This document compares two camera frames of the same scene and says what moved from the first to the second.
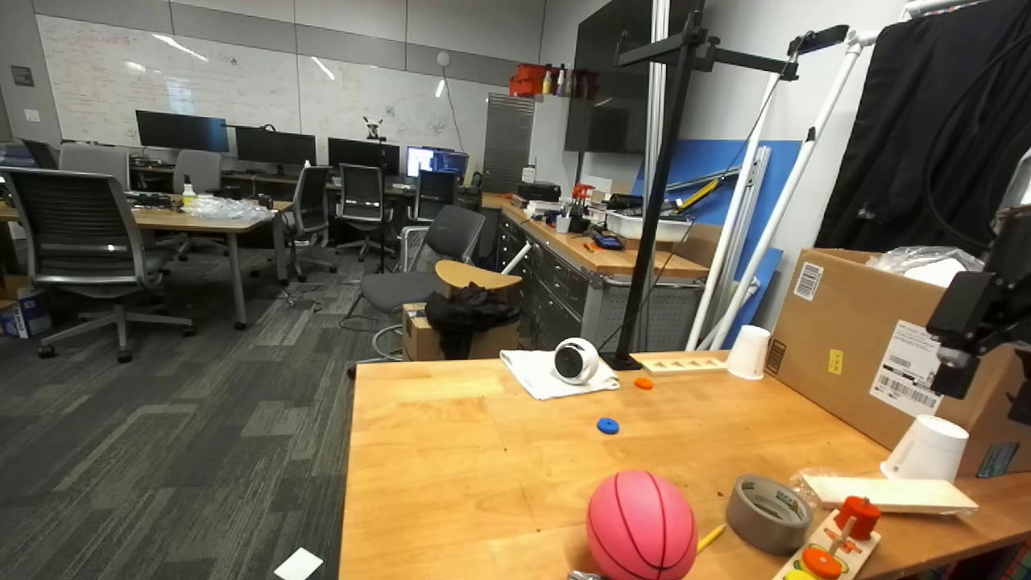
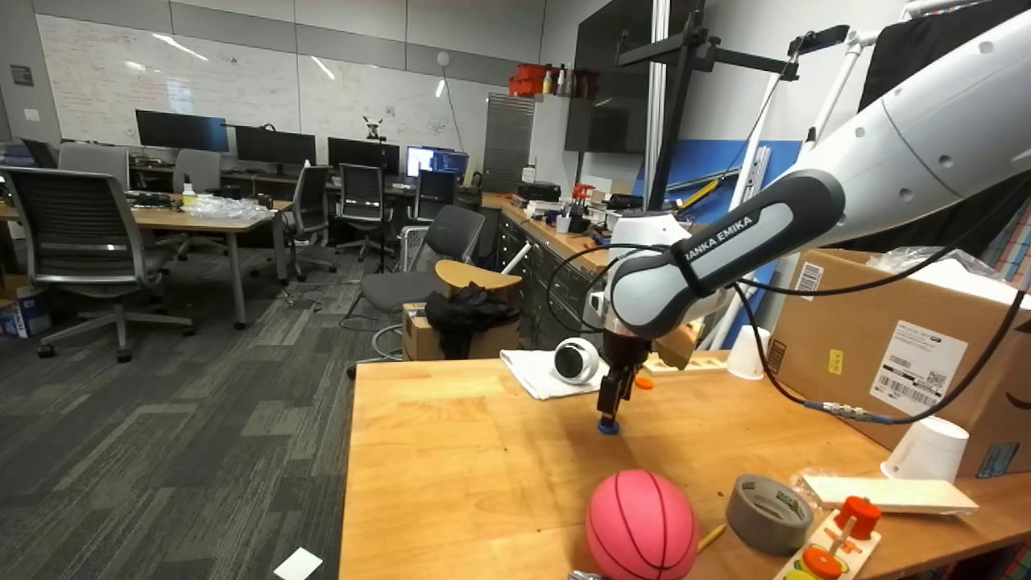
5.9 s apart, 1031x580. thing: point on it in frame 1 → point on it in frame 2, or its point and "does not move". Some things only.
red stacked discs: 861,510 does not move
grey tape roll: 769,512 does not move
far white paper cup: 748,352 does not move
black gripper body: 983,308 → 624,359
